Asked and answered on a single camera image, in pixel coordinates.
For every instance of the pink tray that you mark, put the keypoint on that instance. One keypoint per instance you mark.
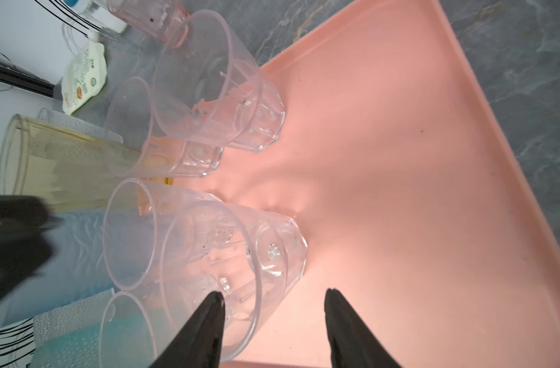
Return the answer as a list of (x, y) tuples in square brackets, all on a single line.
[(410, 198)]

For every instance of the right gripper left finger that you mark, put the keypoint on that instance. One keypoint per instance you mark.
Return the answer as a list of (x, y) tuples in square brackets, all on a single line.
[(199, 342)]

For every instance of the blue glass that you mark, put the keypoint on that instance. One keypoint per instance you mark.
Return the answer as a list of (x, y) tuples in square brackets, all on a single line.
[(76, 271)]

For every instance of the white cup teal lid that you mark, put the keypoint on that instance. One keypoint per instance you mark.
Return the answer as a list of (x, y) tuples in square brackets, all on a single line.
[(97, 13)]

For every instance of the teal glass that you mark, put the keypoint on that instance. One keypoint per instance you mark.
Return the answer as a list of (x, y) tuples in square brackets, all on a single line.
[(122, 342)]

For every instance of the clear tall glass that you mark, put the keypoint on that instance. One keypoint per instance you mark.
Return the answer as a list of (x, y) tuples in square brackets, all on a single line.
[(137, 218)]

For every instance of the pink small glass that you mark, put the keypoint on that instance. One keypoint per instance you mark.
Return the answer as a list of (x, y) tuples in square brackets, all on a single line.
[(160, 19)]

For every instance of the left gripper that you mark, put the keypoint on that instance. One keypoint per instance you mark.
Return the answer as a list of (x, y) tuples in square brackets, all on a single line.
[(23, 247)]

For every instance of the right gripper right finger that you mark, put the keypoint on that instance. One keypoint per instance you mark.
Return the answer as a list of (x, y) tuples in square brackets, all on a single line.
[(352, 344)]

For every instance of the frosted textured glass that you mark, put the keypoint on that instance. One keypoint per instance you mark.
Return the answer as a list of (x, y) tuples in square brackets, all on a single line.
[(67, 319)]

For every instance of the amber glass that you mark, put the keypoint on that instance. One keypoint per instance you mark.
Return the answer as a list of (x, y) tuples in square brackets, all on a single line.
[(65, 168)]

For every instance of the clear faceted glass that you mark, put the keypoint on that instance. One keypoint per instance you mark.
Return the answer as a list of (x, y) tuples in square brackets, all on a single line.
[(136, 146)]

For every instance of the organic sugar pouch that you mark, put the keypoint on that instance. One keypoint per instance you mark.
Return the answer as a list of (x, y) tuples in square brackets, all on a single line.
[(84, 77)]

